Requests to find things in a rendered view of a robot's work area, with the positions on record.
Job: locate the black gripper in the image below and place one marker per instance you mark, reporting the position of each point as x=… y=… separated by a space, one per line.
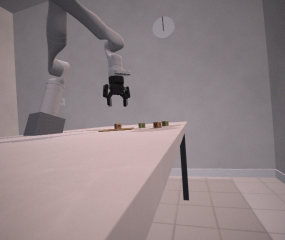
x=116 y=86

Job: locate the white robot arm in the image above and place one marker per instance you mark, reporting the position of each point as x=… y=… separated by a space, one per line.
x=57 y=39

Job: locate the beige letter block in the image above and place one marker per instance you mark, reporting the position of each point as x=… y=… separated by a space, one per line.
x=141 y=125
x=157 y=124
x=165 y=123
x=117 y=126

